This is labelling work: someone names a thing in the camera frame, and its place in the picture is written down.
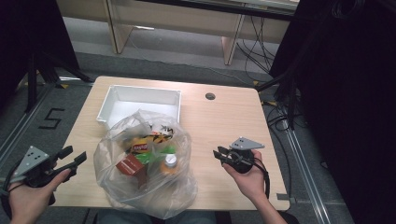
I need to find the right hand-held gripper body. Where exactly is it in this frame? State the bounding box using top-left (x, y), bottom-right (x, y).
top-left (223, 136), bottom-right (265, 175)

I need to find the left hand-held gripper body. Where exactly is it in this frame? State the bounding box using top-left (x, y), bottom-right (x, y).
top-left (3, 145), bottom-right (78, 206)

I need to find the orange drink bottle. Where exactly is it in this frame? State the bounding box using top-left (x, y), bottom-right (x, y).
top-left (160, 153), bottom-right (180, 177)

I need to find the clear plastic bag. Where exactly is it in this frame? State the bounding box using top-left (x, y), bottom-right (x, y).
top-left (92, 108), bottom-right (199, 220)

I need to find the black and yellow chips bag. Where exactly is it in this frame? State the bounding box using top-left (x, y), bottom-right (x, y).
top-left (129, 132), bottom-right (176, 155)

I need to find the green seaweed packet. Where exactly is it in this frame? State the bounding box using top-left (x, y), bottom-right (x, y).
top-left (134, 145), bottom-right (177, 166)

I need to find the white plastic bin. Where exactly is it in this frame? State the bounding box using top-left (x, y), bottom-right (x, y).
top-left (96, 84), bottom-right (182, 131)

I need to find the person's right hand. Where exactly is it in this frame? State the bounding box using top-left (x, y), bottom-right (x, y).
top-left (222, 149), bottom-right (270, 203)

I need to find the person's left hand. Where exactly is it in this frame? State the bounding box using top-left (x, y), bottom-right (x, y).
top-left (8, 168), bottom-right (72, 224)

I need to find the red-brown box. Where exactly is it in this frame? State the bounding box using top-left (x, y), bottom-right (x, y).
top-left (115, 153), bottom-right (149, 189)

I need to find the black tripod stand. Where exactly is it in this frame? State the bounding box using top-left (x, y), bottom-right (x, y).
top-left (23, 52), bottom-right (95, 114)

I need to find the light wooden desk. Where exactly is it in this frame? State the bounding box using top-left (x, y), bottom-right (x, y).
top-left (55, 0), bottom-right (301, 66)

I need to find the metal floor rail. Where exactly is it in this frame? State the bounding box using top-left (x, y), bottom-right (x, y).
top-left (282, 119), bottom-right (332, 224)
top-left (0, 82), bottom-right (58, 169)

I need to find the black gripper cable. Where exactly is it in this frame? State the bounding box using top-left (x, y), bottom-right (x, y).
top-left (252, 157), bottom-right (271, 200)
top-left (0, 161), bottom-right (22, 220)

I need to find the bundle of black cables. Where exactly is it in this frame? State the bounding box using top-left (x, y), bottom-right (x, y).
top-left (235, 15), bottom-right (278, 82)

